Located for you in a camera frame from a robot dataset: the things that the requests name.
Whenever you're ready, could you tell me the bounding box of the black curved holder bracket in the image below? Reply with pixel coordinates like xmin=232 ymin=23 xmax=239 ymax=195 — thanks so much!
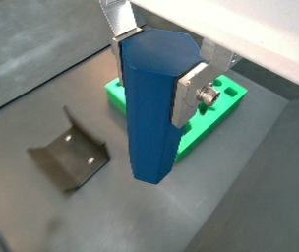
xmin=28 ymin=106 xmax=111 ymax=194

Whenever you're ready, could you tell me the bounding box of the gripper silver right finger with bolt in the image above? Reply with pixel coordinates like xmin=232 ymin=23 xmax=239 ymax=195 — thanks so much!
xmin=172 ymin=38 xmax=236 ymax=128

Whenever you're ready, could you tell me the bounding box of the green shape sorting board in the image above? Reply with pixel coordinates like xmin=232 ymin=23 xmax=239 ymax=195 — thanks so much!
xmin=104 ymin=73 xmax=250 ymax=164

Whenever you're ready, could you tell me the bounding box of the blue hexagon prism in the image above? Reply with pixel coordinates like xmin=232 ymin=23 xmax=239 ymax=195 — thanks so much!
xmin=121 ymin=29 xmax=202 ymax=184

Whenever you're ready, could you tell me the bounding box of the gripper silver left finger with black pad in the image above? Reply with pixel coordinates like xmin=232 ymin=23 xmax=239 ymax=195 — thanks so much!
xmin=99 ymin=0 xmax=141 ymax=83

